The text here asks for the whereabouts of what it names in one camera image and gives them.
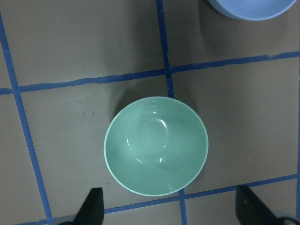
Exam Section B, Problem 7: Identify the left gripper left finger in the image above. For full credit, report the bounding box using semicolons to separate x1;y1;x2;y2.
73;187;104;225

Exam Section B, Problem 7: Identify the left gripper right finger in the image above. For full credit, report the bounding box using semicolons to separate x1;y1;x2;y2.
235;185;278;225

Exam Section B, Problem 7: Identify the green bowl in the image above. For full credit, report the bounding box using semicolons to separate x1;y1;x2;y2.
104;97;209;196

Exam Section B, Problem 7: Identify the blue bowl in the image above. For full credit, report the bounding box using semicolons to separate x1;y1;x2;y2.
209;0;296;21

